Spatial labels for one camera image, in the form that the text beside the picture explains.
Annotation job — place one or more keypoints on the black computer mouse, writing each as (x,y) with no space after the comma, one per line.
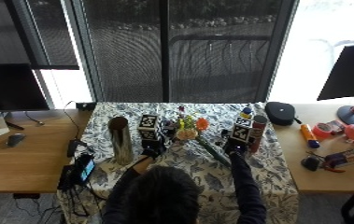
(14,139)

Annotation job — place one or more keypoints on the artificial flower bouquet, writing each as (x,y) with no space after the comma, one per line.
(193,133)

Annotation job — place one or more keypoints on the small red packet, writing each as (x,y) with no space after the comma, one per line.
(335,126)

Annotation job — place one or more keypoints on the black key fob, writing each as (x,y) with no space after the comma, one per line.
(310,163)

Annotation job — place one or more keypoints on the black zippered case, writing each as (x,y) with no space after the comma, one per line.
(281,113)

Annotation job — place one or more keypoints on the white marker cube glove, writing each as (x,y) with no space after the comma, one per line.
(149,127)
(241,129)

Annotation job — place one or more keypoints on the blue floral tablecloth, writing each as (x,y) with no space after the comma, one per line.
(193,174)

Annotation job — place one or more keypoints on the dark purple packet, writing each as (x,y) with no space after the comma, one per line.
(341,158)

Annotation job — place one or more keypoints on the white marker cube left glove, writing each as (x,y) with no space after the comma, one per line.
(149,127)

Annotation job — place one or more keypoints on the smartphone with lit screen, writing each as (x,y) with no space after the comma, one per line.
(85,166)

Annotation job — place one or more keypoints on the bottle with blue cap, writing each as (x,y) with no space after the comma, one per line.
(245,112)

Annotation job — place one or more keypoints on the orange tube with blue cap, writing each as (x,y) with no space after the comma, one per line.
(309,135)

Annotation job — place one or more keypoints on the person's left hand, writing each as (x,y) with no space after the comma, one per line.
(153,146)

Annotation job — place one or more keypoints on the red cylindrical can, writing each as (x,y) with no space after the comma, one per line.
(257,133)

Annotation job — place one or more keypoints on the red tape roll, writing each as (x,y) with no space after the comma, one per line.
(321,130)

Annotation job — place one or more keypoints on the shiny metal cylinder vase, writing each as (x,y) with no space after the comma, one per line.
(119,140)

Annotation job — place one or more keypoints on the person's right hand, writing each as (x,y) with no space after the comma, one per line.
(234,143)

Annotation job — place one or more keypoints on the white marker cube right glove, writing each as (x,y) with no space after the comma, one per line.
(241,129)

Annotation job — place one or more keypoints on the small black box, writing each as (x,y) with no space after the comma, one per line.
(85,105)

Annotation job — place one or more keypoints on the black monitor with red stand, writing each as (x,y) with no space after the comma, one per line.
(350,81)

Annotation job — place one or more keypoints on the black device under phone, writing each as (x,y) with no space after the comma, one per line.
(66,178)

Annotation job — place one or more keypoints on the the person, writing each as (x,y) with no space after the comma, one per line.
(159,196)

